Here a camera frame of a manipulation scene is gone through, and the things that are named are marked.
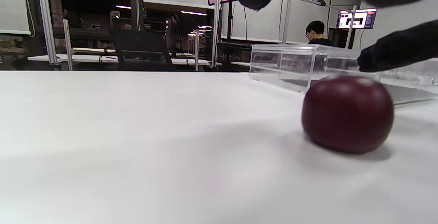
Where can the person's left hand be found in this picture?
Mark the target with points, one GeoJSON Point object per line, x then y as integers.
{"type": "Point", "coordinates": [397, 46]}

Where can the lit computer monitor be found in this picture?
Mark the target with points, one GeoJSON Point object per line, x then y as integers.
{"type": "Point", "coordinates": [357, 18]}

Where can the dark red apple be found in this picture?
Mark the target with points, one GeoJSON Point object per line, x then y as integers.
{"type": "Point", "coordinates": [347, 114]}

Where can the clear plastic box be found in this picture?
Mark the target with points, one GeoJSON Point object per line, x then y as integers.
{"type": "Point", "coordinates": [287, 63]}

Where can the black office chair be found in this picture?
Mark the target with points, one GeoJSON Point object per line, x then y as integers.
{"type": "Point", "coordinates": [140, 49]}

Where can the white background table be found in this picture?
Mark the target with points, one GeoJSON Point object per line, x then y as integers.
{"type": "Point", "coordinates": [85, 59]}

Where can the aluminium frame with camera mount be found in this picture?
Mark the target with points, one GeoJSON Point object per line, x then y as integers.
{"type": "Point", "coordinates": [287, 15]}

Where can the slim aluminium post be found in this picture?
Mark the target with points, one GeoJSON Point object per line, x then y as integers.
{"type": "Point", "coordinates": [216, 32]}

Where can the short aluminium post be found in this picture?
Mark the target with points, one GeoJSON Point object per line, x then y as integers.
{"type": "Point", "coordinates": [67, 46]}

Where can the tall aluminium post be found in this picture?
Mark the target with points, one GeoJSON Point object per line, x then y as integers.
{"type": "Point", "coordinates": [46, 18]}

